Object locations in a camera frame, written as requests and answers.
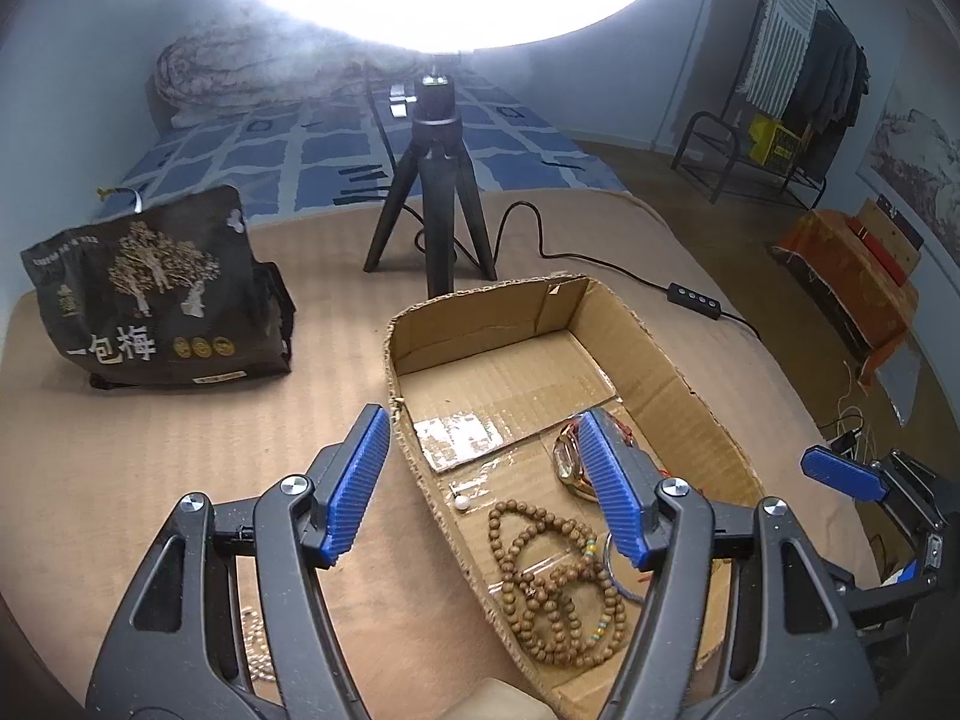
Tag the brown cardboard box tray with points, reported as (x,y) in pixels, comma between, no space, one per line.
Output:
(486,388)

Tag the black snack bag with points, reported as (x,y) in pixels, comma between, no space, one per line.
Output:
(167,297)

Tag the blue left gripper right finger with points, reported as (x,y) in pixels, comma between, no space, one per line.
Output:
(631,513)

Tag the red strap wristwatch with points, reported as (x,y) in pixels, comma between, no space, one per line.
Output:
(567,455)

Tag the black tripod stand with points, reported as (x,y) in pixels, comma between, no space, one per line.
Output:
(437,157)

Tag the dark hanging clothes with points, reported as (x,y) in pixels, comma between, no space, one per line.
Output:
(828,93)

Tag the black metal rack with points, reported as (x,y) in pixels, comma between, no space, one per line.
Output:
(713,154)

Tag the blue patterned bed sheet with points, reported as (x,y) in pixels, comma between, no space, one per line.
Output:
(320,153)

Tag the black inline cable remote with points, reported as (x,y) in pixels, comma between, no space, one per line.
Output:
(690,299)

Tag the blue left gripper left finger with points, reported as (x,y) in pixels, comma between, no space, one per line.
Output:
(345,488)

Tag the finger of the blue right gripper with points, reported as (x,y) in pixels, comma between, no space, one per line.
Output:
(859,482)

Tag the yellow box on rack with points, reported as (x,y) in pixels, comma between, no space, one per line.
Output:
(773,145)

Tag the orange cloth covered box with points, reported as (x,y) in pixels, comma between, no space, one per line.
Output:
(841,254)

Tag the folded floral quilt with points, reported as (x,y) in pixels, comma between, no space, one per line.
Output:
(229,67)

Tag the striped hanging cloth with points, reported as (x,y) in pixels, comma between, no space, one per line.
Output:
(777,53)

